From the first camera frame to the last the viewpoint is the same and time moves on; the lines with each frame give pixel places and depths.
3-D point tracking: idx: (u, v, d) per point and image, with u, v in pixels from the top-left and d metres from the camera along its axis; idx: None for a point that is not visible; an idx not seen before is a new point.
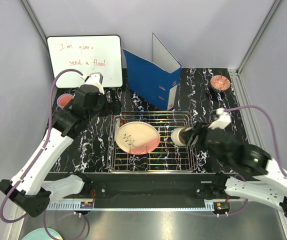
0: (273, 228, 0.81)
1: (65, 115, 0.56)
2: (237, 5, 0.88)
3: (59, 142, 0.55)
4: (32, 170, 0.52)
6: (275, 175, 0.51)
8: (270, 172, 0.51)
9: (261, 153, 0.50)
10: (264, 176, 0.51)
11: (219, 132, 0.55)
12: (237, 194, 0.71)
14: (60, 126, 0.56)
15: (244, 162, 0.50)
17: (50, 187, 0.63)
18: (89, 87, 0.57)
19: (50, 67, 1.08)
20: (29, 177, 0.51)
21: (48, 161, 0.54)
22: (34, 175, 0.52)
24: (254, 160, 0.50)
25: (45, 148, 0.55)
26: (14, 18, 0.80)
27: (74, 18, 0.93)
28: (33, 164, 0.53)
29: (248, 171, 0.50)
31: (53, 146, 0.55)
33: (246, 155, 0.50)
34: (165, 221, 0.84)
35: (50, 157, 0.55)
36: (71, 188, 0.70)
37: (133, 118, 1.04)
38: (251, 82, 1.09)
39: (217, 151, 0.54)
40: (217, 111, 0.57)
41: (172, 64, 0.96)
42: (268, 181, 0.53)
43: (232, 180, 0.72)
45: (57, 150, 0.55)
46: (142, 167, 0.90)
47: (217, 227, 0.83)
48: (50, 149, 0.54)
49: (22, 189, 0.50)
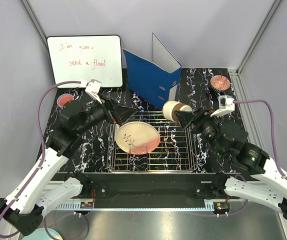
0: (273, 228, 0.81)
1: (60, 135, 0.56)
2: (237, 5, 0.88)
3: (55, 162, 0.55)
4: (27, 189, 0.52)
6: (272, 174, 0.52)
8: (267, 171, 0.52)
9: (259, 153, 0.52)
10: (261, 175, 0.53)
11: (235, 128, 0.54)
12: (237, 194, 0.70)
14: (57, 145, 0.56)
15: (243, 162, 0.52)
17: (44, 201, 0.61)
18: (73, 106, 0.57)
19: (50, 67, 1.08)
20: (24, 195, 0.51)
21: (43, 180, 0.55)
22: (29, 194, 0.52)
24: (252, 161, 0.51)
25: (41, 167, 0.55)
26: (14, 18, 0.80)
27: (74, 18, 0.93)
28: (28, 183, 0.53)
29: (244, 170, 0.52)
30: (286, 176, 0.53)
31: (48, 165, 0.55)
33: (246, 155, 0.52)
34: (165, 221, 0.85)
35: (45, 176, 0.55)
36: (68, 194, 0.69)
37: (133, 118, 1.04)
38: (251, 82, 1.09)
39: (225, 145, 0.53)
40: (226, 100, 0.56)
41: (172, 64, 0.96)
42: (265, 180, 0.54)
43: (232, 180, 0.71)
45: (52, 169, 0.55)
46: (142, 167, 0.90)
47: (217, 227, 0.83)
48: (46, 169, 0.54)
49: (16, 208, 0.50)
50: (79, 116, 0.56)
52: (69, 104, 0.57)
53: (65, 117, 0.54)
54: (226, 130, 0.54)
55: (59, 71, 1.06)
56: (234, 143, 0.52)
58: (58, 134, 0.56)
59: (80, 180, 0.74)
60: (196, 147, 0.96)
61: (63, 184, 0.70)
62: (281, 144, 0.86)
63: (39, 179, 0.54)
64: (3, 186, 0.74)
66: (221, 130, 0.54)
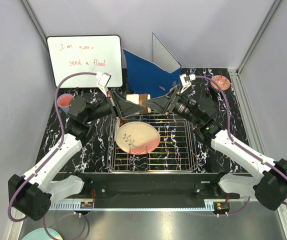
0: (274, 230, 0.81)
1: (75, 125, 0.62)
2: (237, 6, 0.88)
3: (73, 144, 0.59)
4: (47, 165, 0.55)
6: (223, 140, 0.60)
8: (218, 137, 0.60)
9: (216, 126, 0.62)
10: (214, 141, 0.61)
11: (209, 102, 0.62)
12: (231, 189, 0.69)
14: (74, 133, 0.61)
15: (202, 131, 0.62)
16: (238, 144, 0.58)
17: (51, 190, 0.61)
18: (77, 103, 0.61)
19: (50, 67, 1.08)
20: (43, 172, 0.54)
21: (60, 160, 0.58)
22: (47, 171, 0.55)
24: (207, 130, 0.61)
25: (60, 148, 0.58)
26: (14, 18, 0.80)
27: (74, 18, 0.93)
28: (47, 161, 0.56)
29: (202, 139, 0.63)
30: (236, 141, 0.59)
31: (67, 147, 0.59)
33: (205, 126, 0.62)
34: (165, 221, 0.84)
35: (62, 157, 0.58)
36: (71, 189, 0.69)
37: (133, 118, 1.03)
38: (251, 82, 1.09)
39: (197, 113, 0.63)
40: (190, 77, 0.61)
41: (172, 64, 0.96)
42: (220, 147, 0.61)
43: (227, 175, 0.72)
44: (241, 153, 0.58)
45: (69, 151, 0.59)
46: (142, 167, 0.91)
47: (218, 227, 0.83)
48: (63, 150, 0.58)
49: (35, 182, 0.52)
50: (85, 110, 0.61)
52: (73, 101, 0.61)
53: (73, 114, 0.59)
54: (202, 102, 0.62)
55: (59, 71, 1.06)
56: (202, 114, 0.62)
58: (75, 124, 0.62)
59: (81, 178, 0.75)
60: (196, 147, 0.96)
61: (66, 179, 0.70)
62: (281, 143, 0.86)
63: (57, 158, 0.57)
64: (3, 186, 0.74)
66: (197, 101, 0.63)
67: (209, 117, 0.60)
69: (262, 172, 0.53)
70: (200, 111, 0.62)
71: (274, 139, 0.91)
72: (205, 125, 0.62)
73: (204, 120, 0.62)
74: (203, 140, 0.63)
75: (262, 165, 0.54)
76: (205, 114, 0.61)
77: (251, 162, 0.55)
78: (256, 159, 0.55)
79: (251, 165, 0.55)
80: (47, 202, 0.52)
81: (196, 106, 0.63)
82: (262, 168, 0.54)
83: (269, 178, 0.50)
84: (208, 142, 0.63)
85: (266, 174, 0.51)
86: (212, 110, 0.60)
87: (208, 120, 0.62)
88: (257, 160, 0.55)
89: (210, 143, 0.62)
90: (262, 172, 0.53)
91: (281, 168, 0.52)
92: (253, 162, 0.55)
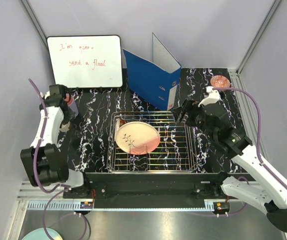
0: (273, 229, 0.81)
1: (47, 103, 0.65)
2: (236, 6, 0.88)
3: (56, 110, 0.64)
4: (46, 129, 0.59)
6: (250, 159, 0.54)
8: (245, 154, 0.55)
9: (242, 137, 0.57)
10: (239, 158, 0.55)
11: (218, 107, 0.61)
12: (232, 192, 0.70)
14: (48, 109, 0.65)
15: (225, 142, 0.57)
16: (267, 169, 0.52)
17: None
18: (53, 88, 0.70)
19: (51, 67, 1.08)
20: (47, 135, 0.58)
21: (55, 123, 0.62)
22: (50, 132, 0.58)
24: (233, 143, 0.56)
25: (48, 117, 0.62)
26: (14, 18, 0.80)
27: (75, 18, 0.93)
28: (44, 128, 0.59)
29: (224, 150, 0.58)
30: (265, 164, 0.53)
31: (52, 115, 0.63)
33: (230, 137, 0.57)
34: (165, 221, 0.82)
35: (54, 121, 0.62)
36: (76, 178, 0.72)
37: (133, 118, 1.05)
38: (251, 82, 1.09)
39: (211, 122, 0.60)
40: (207, 90, 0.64)
41: (172, 64, 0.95)
42: (244, 164, 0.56)
43: (230, 178, 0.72)
44: (268, 177, 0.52)
45: (56, 117, 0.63)
46: (142, 167, 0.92)
47: (219, 228, 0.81)
48: (52, 116, 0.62)
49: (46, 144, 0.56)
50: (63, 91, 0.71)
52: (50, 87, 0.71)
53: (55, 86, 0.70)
54: (208, 108, 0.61)
55: (59, 71, 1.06)
56: (213, 120, 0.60)
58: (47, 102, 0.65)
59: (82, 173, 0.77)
60: (196, 147, 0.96)
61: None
62: (282, 143, 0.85)
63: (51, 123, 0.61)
64: (3, 186, 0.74)
66: (204, 109, 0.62)
67: (220, 121, 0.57)
69: None
70: (209, 116, 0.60)
71: (274, 139, 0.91)
72: (231, 137, 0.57)
73: (218, 127, 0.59)
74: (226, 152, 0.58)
75: None
76: (215, 118, 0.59)
77: (278, 190, 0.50)
78: (284, 188, 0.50)
79: (278, 194, 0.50)
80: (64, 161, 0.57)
81: (204, 112, 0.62)
82: None
83: None
84: (230, 155, 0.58)
85: None
86: (221, 114, 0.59)
87: (224, 129, 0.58)
88: (285, 189, 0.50)
89: (234, 157, 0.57)
90: None
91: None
92: (280, 190, 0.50)
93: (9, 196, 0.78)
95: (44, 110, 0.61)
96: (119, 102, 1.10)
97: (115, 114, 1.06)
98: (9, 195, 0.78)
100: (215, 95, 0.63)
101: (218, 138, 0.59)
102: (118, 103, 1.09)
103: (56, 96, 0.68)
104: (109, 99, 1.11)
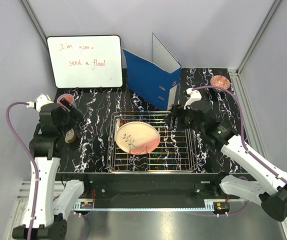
0: (274, 228, 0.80)
1: (38, 142, 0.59)
2: (236, 6, 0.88)
3: (49, 167, 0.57)
4: (39, 202, 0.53)
6: (236, 148, 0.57)
8: (231, 143, 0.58)
9: (227, 128, 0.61)
10: (226, 148, 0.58)
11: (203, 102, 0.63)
12: (231, 191, 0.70)
14: (42, 151, 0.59)
15: (212, 134, 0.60)
16: (253, 155, 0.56)
17: (59, 209, 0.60)
18: (44, 118, 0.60)
19: (51, 67, 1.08)
20: (40, 210, 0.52)
21: (49, 185, 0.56)
22: (43, 206, 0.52)
24: (219, 134, 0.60)
25: (40, 179, 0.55)
26: (14, 18, 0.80)
27: (74, 18, 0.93)
28: (37, 197, 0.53)
29: (212, 142, 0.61)
30: (250, 150, 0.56)
31: (45, 173, 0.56)
33: (217, 129, 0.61)
34: (165, 221, 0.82)
35: (48, 184, 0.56)
36: (75, 193, 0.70)
37: (133, 118, 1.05)
38: (251, 82, 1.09)
39: (197, 117, 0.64)
40: (187, 92, 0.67)
41: (172, 64, 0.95)
42: (232, 155, 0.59)
43: (229, 177, 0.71)
44: (254, 164, 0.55)
45: (50, 178, 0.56)
46: (142, 167, 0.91)
47: (219, 228, 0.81)
48: (44, 177, 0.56)
49: (40, 224, 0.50)
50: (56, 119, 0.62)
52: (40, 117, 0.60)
53: (46, 113, 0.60)
54: (195, 104, 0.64)
55: (59, 71, 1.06)
56: (199, 114, 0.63)
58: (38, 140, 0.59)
59: (79, 179, 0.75)
60: (196, 147, 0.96)
61: (65, 188, 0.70)
62: (282, 143, 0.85)
63: (44, 189, 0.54)
64: (2, 186, 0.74)
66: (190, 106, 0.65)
67: (205, 115, 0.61)
69: (277, 187, 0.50)
70: (195, 111, 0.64)
71: (274, 139, 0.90)
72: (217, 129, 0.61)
73: (204, 121, 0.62)
74: (214, 145, 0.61)
75: (276, 179, 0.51)
76: (200, 112, 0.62)
77: (265, 175, 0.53)
78: (270, 173, 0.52)
79: (264, 178, 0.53)
80: (59, 226, 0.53)
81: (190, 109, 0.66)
82: (277, 183, 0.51)
83: (283, 195, 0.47)
84: (218, 147, 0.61)
85: (282, 190, 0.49)
86: (206, 108, 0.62)
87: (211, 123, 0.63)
88: (272, 174, 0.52)
89: (221, 148, 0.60)
90: (276, 187, 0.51)
91: None
92: (267, 175, 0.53)
93: (9, 196, 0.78)
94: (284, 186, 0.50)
95: (35, 173, 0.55)
96: (119, 102, 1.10)
97: (115, 114, 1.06)
98: (9, 195, 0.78)
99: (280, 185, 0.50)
100: (197, 94, 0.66)
101: (205, 131, 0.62)
102: (118, 103, 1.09)
103: (48, 127, 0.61)
104: (109, 99, 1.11)
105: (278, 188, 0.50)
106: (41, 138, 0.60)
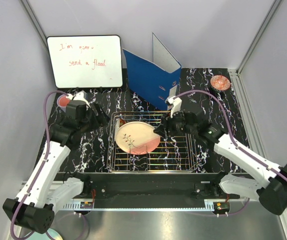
0: (273, 228, 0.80)
1: (58, 130, 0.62)
2: (236, 6, 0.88)
3: (58, 153, 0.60)
4: (37, 182, 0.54)
6: (227, 145, 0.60)
8: (222, 142, 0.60)
9: (217, 128, 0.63)
10: (219, 147, 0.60)
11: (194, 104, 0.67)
12: (232, 190, 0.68)
14: (57, 138, 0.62)
15: (204, 135, 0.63)
16: (243, 150, 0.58)
17: (52, 199, 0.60)
18: (69, 111, 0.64)
19: (51, 67, 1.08)
20: (36, 189, 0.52)
21: (52, 170, 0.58)
22: (40, 186, 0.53)
24: (211, 135, 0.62)
25: (47, 160, 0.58)
26: (14, 18, 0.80)
27: (74, 18, 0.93)
28: (38, 177, 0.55)
29: (205, 142, 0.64)
30: (240, 146, 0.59)
31: (54, 156, 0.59)
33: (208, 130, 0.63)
34: (165, 221, 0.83)
35: (52, 168, 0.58)
36: (73, 191, 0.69)
37: (133, 118, 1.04)
38: (251, 82, 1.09)
39: (190, 119, 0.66)
40: (169, 101, 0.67)
41: (172, 64, 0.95)
42: (224, 152, 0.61)
43: (228, 176, 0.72)
44: (245, 157, 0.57)
45: (55, 163, 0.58)
46: (142, 167, 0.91)
47: (219, 228, 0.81)
48: (51, 160, 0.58)
49: (30, 202, 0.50)
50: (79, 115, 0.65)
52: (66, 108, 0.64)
53: (72, 107, 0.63)
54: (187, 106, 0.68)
55: (59, 71, 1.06)
56: (191, 117, 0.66)
58: (58, 128, 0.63)
59: (79, 179, 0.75)
60: (196, 147, 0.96)
61: (65, 183, 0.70)
62: (282, 143, 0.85)
63: (46, 170, 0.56)
64: (3, 186, 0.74)
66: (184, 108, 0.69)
67: (198, 117, 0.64)
69: (268, 178, 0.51)
70: (188, 114, 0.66)
71: (274, 139, 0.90)
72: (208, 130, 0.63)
73: (196, 123, 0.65)
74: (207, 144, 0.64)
75: (267, 170, 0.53)
76: (192, 115, 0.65)
77: (256, 168, 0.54)
78: (261, 165, 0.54)
79: (256, 171, 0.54)
80: (48, 213, 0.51)
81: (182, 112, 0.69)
82: (268, 174, 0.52)
83: (275, 184, 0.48)
84: (211, 146, 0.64)
85: (273, 180, 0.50)
86: (198, 111, 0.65)
87: (202, 124, 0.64)
88: (262, 166, 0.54)
89: (214, 147, 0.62)
90: (267, 178, 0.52)
91: None
92: (258, 168, 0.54)
93: (9, 196, 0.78)
94: (275, 177, 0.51)
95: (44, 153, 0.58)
96: (119, 102, 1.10)
97: (115, 114, 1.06)
98: (9, 195, 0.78)
99: (271, 176, 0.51)
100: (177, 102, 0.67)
101: (198, 132, 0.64)
102: (118, 102, 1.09)
103: (70, 120, 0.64)
104: (109, 99, 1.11)
105: (269, 179, 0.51)
106: (61, 127, 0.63)
